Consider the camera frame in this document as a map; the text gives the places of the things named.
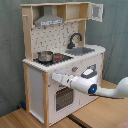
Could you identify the grey range hood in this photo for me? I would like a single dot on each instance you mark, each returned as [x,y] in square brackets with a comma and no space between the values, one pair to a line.
[48,18]

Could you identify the black toy faucet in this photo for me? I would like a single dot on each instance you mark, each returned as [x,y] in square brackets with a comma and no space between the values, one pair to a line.
[71,43]

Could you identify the grey toy sink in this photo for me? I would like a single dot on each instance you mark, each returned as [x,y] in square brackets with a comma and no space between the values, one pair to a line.
[79,51]

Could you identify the wooden toy kitchen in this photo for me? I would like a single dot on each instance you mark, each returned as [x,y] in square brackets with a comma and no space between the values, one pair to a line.
[53,38]

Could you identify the black toy stovetop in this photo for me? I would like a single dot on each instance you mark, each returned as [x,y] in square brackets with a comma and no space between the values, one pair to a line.
[57,58]

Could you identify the white oven door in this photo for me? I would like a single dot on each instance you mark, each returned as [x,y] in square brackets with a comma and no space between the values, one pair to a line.
[62,102]

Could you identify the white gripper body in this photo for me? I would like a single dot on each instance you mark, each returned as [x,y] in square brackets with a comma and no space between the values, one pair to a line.
[62,78]

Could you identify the silver toy pot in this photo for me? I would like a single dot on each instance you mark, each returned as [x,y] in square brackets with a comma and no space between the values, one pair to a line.
[45,56]

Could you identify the white microwave door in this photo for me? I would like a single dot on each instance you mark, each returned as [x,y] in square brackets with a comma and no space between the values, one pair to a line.
[96,12]

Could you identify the white cupboard door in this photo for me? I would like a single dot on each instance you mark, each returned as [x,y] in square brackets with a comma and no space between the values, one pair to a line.
[92,72]

